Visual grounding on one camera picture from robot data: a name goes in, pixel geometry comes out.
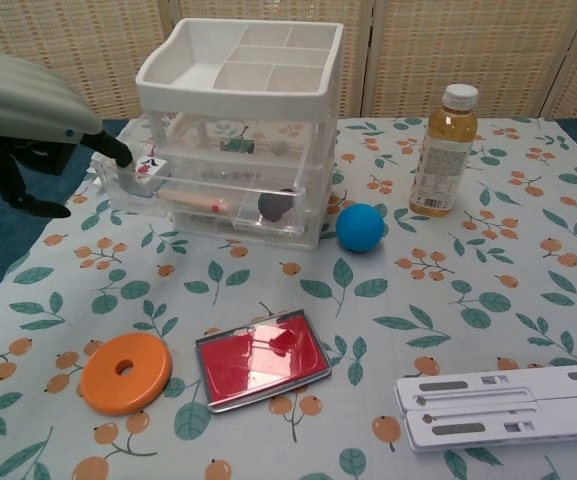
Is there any clear plastic bottom drawer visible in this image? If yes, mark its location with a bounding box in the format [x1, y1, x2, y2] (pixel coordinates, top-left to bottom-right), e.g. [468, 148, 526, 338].
[172, 209, 325, 250]

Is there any wooden stick with red mark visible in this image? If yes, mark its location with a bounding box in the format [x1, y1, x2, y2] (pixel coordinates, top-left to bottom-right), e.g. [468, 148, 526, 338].
[159, 187, 233, 217]

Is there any clear plastic drawer with items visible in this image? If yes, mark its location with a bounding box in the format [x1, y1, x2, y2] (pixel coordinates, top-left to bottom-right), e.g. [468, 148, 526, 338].
[90, 149, 310, 236]

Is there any floral leaf print tablecloth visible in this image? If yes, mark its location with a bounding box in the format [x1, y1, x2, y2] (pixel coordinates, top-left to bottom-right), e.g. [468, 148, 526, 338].
[0, 115, 577, 480]

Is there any red ink pad metal case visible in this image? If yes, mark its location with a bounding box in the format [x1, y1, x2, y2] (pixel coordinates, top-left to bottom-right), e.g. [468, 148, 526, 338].
[194, 308, 332, 414]

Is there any amber tea bottle white cap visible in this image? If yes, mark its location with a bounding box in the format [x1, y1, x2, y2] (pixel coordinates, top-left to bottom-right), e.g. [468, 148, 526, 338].
[408, 83, 480, 218]

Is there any bamboo folding screen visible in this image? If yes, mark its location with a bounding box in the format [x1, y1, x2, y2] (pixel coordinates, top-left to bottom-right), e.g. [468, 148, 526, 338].
[0, 0, 577, 124]

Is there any white folding laptop stand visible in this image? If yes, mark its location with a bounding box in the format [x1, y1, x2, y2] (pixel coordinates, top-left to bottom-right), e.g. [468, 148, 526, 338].
[393, 363, 577, 454]

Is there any white drawer organizer box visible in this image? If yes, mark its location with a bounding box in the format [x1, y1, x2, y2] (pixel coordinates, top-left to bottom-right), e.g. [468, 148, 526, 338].
[135, 18, 344, 252]

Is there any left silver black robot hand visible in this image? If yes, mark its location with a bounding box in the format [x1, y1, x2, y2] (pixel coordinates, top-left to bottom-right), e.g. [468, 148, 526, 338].
[0, 43, 134, 219]

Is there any orange disc with hole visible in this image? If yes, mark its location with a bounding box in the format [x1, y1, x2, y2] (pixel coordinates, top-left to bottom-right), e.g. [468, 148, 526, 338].
[79, 333, 174, 417]

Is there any clear plastic middle drawer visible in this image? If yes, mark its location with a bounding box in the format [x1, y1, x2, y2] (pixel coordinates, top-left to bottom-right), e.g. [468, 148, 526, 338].
[167, 164, 330, 224]

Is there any small black stopper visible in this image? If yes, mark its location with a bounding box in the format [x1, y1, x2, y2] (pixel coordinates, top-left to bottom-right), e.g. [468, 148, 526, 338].
[257, 187, 294, 222]

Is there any blue backed white tile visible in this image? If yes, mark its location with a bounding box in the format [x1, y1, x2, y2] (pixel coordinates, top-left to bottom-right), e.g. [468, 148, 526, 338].
[130, 154, 169, 199]

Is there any blue rubber ball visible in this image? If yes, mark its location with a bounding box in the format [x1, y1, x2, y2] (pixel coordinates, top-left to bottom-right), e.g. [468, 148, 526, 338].
[335, 202, 386, 255]

